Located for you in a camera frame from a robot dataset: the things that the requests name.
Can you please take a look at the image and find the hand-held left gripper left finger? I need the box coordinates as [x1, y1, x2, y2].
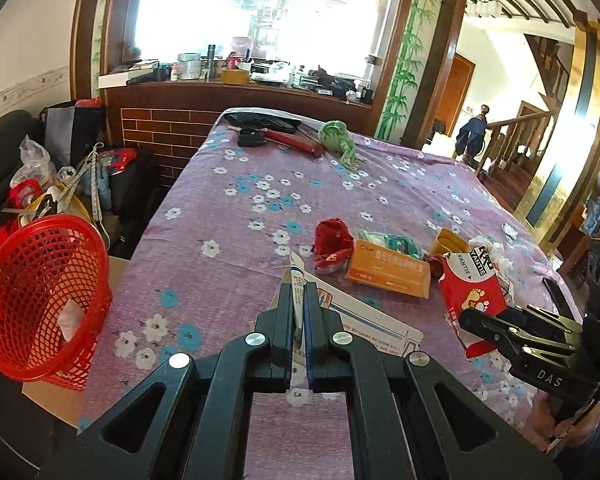
[40, 282, 306, 480]

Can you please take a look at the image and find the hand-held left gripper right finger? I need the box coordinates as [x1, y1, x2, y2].
[304, 281, 552, 480]

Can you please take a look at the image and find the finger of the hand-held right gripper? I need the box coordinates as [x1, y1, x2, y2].
[459, 308, 581, 362]
[502, 304, 586, 336]

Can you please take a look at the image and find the red and white snack packet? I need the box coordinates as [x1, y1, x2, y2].
[437, 247, 512, 361]

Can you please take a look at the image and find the white paper carton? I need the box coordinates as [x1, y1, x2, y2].
[270, 252, 424, 367]

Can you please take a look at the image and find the orange cardboard box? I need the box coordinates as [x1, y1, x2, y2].
[345, 240, 431, 300]

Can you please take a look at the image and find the red mesh basket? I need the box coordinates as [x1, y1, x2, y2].
[0, 214, 114, 392]

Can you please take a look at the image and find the person's right hand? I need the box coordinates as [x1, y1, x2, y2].
[522, 390, 600, 457]

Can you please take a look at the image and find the crumpled red wrapper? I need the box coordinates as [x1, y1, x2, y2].
[314, 217, 355, 275]

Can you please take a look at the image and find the yellow paper cup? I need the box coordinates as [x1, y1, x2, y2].
[427, 228, 471, 261]

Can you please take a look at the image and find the purple floral tablecloth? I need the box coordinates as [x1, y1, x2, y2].
[77, 107, 583, 480]

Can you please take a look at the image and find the teal and white packet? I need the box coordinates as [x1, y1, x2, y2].
[357, 229, 421, 257]

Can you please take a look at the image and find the brown cardboard box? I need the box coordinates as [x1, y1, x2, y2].
[22, 255, 132, 429]

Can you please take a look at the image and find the wooden stair railing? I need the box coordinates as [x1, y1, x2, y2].
[472, 104, 554, 182]

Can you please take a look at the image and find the green knitted cloth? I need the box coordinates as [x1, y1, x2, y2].
[317, 120, 364, 167]

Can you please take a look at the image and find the black tape roll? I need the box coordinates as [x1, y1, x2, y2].
[237, 129, 269, 148]

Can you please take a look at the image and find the blue jacket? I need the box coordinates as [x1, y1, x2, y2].
[454, 116, 491, 164]

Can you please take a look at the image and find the black suitcase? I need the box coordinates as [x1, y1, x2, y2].
[107, 147, 162, 252]

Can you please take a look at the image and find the black tray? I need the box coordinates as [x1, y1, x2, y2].
[225, 111, 301, 135]

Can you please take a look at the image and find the white tissue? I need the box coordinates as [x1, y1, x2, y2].
[57, 302, 86, 344]

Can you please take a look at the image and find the red printed bag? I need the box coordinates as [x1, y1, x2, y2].
[102, 147, 139, 176]

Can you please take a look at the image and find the wooden door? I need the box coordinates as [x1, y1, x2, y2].
[437, 55, 476, 137]

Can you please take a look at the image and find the yellow bag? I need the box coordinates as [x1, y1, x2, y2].
[22, 192, 94, 227]

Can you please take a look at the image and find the wooden counter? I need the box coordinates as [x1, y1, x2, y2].
[100, 81, 374, 192]

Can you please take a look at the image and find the folding ruler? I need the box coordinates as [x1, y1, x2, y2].
[55, 144, 107, 227]

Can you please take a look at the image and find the grey shopping bag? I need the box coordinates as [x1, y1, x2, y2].
[40, 100, 106, 171]

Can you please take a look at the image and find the flat white box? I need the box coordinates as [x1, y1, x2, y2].
[98, 70, 154, 90]

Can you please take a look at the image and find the clear plastic bag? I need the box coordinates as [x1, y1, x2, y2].
[10, 135, 59, 192]

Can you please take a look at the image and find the black sofa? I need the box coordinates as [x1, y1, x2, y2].
[0, 109, 48, 261]

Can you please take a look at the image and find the red handled tool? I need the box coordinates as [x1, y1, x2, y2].
[262, 129, 326, 159]

